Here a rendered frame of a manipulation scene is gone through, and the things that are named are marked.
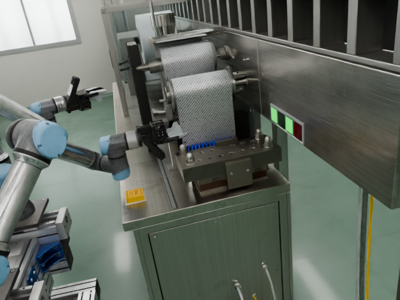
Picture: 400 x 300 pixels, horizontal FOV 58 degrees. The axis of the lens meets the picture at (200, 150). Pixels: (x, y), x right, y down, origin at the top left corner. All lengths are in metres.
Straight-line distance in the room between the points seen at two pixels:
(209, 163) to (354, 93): 0.65
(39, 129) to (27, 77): 6.04
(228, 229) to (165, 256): 0.27
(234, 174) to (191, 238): 0.30
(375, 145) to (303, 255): 1.69
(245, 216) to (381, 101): 0.80
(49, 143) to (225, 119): 0.72
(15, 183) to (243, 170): 0.79
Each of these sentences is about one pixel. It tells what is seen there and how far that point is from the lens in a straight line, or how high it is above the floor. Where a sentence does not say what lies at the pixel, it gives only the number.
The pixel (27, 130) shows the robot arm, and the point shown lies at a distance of 1.25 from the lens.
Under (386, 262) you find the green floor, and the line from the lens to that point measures 2.54.
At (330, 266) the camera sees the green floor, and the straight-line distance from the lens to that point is 2.45.
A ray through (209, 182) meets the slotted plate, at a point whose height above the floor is 0.94.
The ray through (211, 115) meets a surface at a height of 1.15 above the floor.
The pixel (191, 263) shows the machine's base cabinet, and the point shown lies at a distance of 1.53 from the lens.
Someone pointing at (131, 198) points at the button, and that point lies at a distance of 1.46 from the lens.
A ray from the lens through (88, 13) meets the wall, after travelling 6.98.
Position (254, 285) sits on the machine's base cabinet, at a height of 0.43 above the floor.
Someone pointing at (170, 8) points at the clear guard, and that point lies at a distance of 2.47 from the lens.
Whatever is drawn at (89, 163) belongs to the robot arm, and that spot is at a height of 1.04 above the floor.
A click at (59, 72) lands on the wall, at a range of 7.13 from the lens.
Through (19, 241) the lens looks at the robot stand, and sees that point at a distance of 1.83.
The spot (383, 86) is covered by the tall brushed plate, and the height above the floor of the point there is 1.41.
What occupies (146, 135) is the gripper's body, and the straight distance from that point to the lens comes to 1.49.
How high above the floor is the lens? 1.64
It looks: 24 degrees down
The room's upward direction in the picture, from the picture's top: 8 degrees counter-clockwise
